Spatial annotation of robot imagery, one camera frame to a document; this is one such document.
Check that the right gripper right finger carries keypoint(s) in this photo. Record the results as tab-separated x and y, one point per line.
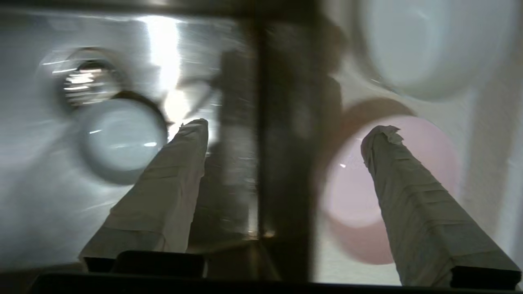
421	220

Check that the pink ceramic bowl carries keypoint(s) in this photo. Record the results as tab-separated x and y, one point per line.
351	196

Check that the stainless steel kitchen sink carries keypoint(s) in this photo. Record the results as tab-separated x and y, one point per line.
36	196

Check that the round metal drain strainer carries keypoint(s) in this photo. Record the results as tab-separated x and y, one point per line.
88	83

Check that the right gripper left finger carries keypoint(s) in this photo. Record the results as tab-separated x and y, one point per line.
163	196

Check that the white ceramic bowl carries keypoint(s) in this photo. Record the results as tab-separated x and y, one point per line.
429	41

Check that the pale blue ceramic bowl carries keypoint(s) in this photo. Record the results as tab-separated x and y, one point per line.
122	139

